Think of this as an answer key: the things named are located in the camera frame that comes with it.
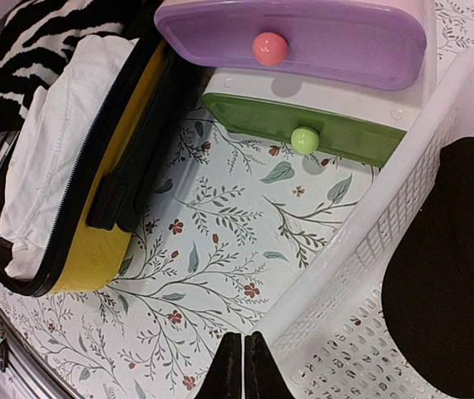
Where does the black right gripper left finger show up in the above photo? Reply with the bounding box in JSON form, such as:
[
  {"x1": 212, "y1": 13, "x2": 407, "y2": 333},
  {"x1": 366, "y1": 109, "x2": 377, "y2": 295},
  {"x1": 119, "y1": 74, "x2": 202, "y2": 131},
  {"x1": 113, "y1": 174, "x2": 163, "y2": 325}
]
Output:
[{"x1": 195, "y1": 332, "x2": 243, "y2": 399}]

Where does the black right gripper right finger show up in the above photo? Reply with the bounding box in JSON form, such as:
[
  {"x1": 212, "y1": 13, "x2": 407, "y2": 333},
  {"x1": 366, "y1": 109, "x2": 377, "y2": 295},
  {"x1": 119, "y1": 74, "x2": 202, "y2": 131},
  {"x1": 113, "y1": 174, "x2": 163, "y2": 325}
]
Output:
[{"x1": 244, "y1": 332, "x2": 294, "y2": 399}]

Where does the white plastic basket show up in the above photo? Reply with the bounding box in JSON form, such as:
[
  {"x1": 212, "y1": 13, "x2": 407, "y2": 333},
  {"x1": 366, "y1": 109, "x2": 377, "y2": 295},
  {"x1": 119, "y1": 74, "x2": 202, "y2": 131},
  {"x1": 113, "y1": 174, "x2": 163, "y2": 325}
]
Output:
[{"x1": 258, "y1": 49, "x2": 474, "y2": 398}]

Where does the black garment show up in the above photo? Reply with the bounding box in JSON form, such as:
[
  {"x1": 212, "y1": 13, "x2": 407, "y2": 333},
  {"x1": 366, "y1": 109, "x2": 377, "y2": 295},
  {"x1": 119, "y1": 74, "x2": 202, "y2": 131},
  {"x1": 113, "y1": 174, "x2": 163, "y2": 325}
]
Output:
[{"x1": 382, "y1": 137, "x2": 474, "y2": 398}]

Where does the yellow Pikachu suitcase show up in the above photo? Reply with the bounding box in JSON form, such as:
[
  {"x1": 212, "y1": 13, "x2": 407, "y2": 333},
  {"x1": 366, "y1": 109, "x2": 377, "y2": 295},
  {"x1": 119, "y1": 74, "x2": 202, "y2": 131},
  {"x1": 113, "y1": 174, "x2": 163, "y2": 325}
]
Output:
[{"x1": 0, "y1": 0, "x2": 209, "y2": 298}]

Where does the zebra striped cloth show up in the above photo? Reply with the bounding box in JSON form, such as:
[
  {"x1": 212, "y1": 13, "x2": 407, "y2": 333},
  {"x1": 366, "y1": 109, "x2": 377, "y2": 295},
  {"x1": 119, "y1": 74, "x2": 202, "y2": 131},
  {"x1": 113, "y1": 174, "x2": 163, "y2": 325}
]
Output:
[{"x1": 0, "y1": 1, "x2": 144, "y2": 134}]

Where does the floral table mat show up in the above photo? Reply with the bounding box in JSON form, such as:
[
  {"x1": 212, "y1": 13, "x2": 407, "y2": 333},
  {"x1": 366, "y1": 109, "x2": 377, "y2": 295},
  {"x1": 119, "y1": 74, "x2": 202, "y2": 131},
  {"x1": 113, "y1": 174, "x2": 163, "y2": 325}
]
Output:
[{"x1": 0, "y1": 1, "x2": 474, "y2": 398}]

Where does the white garment in suitcase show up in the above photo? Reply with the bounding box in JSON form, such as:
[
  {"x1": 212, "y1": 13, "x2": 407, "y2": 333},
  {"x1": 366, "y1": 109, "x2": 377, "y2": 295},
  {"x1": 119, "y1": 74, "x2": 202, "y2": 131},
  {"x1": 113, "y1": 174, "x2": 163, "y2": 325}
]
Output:
[{"x1": 0, "y1": 35, "x2": 136, "y2": 281}]

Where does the pink purple drawer box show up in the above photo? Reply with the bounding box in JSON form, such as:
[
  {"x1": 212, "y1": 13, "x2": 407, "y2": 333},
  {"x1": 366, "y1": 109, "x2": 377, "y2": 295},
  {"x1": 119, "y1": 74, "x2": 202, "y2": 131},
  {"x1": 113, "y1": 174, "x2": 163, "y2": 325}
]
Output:
[{"x1": 154, "y1": 1, "x2": 434, "y2": 91}]

